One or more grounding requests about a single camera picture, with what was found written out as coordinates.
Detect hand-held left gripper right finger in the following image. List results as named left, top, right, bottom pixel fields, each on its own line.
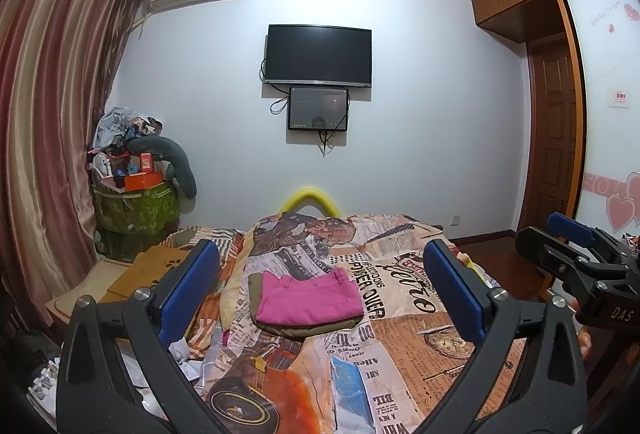
left=414, top=239, right=590, bottom=434

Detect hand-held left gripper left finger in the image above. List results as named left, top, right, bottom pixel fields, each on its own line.
left=55, top=239, right=223, bottom=434

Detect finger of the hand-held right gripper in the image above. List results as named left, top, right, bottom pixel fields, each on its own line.
left=515, top=226, right=627, bottom=301
left=547, top=212, right=627, bottom=255

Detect pink pants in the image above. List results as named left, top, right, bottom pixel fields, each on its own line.
left=256, top=267, right=365, bottom=325

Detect olive green pants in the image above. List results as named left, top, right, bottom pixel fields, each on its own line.
left=247, top=271, right=362, bottom=340

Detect person's right hand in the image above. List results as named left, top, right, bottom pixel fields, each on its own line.
left=577, top=331, right=596, bottom=362

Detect wooden lap board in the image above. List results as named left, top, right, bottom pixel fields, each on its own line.
left=100, top=246, right=193, bottom=305

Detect white crumpled cloth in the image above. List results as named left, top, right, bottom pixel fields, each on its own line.
left=120, top=338, right=216, bottom=420

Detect printed blanket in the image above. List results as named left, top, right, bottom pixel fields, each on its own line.
left=165, top=212, right=531, bottom=434

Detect brown wooden door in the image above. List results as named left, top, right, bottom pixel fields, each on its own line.
left=520, top=38, right=586, bottom=239

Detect green patterned storage bag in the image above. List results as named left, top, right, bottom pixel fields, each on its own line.
left=92, top=181, right=181, bottom=235

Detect beige bedside cabinet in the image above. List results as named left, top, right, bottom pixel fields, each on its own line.
left=45, top=259, right=132, bottom=326

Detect orange box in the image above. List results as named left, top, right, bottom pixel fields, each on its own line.
left=124, top=171, right=166, bottom=192

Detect grey curved pillow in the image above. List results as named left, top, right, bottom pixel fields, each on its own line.
left=127, top=135, right=198, bottom=199

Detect yellow foam headboard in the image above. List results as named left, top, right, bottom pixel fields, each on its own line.
left=277, top=187, right=346, bottom=218

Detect white wardrobe door with hearts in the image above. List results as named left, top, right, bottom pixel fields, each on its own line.
left=565, top=0, right=640, bottom=239

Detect pile of clothes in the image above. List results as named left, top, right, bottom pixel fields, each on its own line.
left=92, top=108, right=163, bottom=155

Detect small black monitor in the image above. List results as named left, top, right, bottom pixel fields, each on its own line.
left=287, top=86, right=350, bottom=133

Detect striped red curtain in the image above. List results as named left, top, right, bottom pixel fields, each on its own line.
left=0, top=0, right=151, bottom=319

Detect black monitor cable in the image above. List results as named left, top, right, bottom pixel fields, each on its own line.
left=319, top=129, right=342, bottom=159

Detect black wall television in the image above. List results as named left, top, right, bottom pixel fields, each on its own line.
left=263, top=24, right=373, bottom=88

